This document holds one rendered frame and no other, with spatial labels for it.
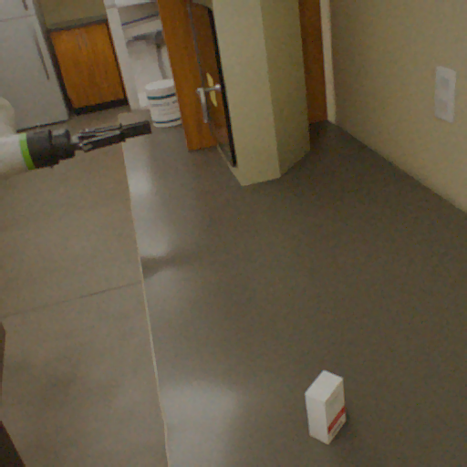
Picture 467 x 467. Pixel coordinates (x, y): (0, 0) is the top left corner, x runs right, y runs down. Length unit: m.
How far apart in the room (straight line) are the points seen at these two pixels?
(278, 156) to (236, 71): 0.25
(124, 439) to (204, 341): 1.23
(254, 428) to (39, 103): 5.79
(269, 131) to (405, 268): 0.55
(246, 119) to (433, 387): 0.82
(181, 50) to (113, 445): 1.39
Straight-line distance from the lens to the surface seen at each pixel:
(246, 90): 1.34
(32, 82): 6.31
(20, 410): 2.40
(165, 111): 2.02
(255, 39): 1.33
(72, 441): 2.17
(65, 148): 1.35
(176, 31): 1.66
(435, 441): 0.75
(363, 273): 1.02
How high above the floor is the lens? 1.52
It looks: 29 degrees down
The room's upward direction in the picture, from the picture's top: 10 degrees counter-clockwise
